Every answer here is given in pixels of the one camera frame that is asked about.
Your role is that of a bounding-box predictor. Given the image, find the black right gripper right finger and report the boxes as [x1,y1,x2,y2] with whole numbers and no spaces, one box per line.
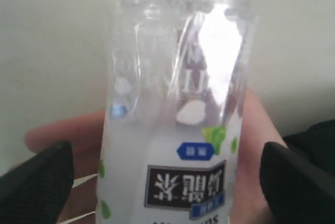
[259,142,334,223]

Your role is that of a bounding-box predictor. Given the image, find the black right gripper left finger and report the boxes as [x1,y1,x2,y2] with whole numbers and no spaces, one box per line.
[1,141,74,224]

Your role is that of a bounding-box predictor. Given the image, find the clear bottle blue white label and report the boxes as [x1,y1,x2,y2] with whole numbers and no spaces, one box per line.
[96,0,256,223]

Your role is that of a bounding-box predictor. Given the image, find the black sleeved forearm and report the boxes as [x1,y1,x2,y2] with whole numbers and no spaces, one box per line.
[283,120,334,173]

